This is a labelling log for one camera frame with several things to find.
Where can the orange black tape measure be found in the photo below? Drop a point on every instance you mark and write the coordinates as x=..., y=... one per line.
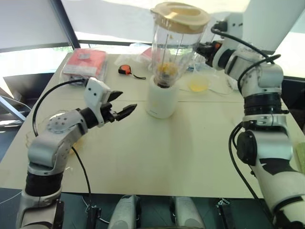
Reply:
x=124, y=69

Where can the light green object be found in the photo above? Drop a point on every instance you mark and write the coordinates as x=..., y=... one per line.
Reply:
x=300, y=156

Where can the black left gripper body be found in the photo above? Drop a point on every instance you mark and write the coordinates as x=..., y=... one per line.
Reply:
x=108, y=114

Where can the white blender base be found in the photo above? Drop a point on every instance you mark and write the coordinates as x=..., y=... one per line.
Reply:
x=162, y=102

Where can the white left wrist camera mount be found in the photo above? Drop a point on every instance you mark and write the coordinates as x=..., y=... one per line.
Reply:
x=95, y=93

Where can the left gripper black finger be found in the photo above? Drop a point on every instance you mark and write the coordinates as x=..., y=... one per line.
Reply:
x=126, y=111
x=115, y=95

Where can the beige blender lid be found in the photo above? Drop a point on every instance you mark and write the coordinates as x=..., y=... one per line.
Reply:
x=181, y=16

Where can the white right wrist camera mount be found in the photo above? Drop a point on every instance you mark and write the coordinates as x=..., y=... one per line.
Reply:
x=232, y=26

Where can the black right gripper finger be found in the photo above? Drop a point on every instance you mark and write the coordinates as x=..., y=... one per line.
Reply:
x=202, y=49

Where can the dark flat panel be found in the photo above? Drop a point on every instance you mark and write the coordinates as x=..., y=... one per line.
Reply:
x=26, y=86

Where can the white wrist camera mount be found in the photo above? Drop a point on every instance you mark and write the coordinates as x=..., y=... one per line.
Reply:
x=232, y=26
x=95, y=93

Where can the grey rounded shape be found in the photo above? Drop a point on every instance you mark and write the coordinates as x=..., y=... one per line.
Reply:
x=125, y=212
x=187, y=212

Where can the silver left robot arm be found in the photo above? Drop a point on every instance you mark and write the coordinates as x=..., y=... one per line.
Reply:
x=47, y=143

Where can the clear plastic bag red pack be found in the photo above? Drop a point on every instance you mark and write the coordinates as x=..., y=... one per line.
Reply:
x=143, y=55

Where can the clear blender jar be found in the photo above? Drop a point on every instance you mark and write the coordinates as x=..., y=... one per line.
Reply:
x=171, y=47

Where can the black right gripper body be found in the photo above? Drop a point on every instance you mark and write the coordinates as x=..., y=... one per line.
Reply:
x=210, y=55

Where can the red packs in plastic wrap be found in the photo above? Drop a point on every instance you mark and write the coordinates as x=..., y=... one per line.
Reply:
x=84, y=62

